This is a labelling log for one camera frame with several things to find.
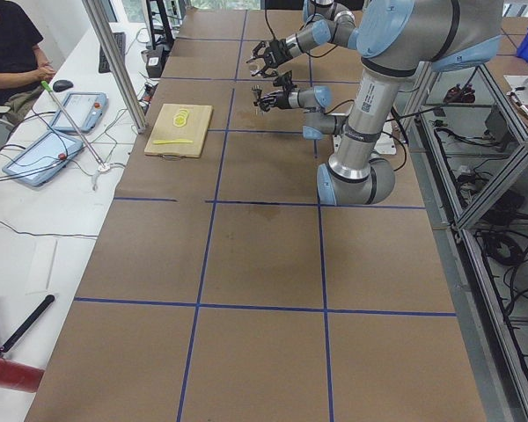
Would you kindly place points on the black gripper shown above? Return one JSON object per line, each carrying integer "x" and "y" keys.
{"x": 282, "y": 99}
{"x": 275, "y": 51}

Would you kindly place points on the steel double jigger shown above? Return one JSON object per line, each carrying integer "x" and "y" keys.
{"x": 257, "y": 92}

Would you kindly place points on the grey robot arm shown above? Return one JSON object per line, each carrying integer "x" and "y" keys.
{"x": 324, "y": 22}
{"x": 392, "y": 38}

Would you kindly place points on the bamboo cutting board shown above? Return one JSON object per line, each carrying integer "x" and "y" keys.
{"x": 196, "y": 129}

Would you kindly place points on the yellow plastic knife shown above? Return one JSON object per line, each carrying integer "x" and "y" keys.
{"x": 173, "y": 141}

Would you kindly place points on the far teach pendant tablet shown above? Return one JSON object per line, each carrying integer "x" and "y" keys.
{"x": 85, "y": 108}

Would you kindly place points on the teach pendant tablet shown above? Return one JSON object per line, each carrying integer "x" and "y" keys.
{"x": 43, "y": 159}
{"x": 85, "y": 108}

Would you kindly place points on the metal rod green tip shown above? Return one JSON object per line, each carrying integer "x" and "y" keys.
{"x": 103, "y": 166}

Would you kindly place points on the black computer mouse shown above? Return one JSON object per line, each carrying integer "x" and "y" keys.
{"x": 62, "y": 85}

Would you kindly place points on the near teach pendant tablet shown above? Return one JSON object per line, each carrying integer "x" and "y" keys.
{"x": 43, "y": 159}

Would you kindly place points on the seated person black shirt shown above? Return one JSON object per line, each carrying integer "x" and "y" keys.
{"x": 23, "y": 65}

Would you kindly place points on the red cylinder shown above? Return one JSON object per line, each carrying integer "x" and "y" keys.
{"x": 19, "y": 377}

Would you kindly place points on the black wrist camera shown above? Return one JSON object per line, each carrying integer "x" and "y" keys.
{"x": 285, "y": 82}

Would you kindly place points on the aluminium frame post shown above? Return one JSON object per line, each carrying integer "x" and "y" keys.
{"x": 101, "y": 27}

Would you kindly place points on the black handle bar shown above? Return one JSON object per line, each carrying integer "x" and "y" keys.
{"x": 27, "y": 324}

